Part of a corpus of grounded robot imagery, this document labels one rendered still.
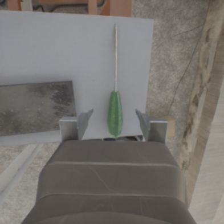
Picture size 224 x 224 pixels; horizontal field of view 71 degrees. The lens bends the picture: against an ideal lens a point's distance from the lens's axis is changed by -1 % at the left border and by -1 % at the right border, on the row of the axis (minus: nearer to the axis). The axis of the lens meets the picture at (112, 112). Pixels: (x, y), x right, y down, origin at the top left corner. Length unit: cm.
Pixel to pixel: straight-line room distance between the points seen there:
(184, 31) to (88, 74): 161
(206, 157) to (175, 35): 128
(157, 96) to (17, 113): 158
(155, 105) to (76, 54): 157
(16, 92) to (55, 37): 10
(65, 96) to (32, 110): 5
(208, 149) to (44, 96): 182
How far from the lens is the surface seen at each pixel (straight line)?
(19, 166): 93
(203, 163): 202
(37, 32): 26
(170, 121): 177
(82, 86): 26
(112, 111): 26
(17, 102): 27
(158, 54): 169
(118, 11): 32
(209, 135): 185
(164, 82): 176
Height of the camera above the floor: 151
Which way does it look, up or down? 66 degrees down
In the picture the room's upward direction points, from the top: 151 degrees clockwise
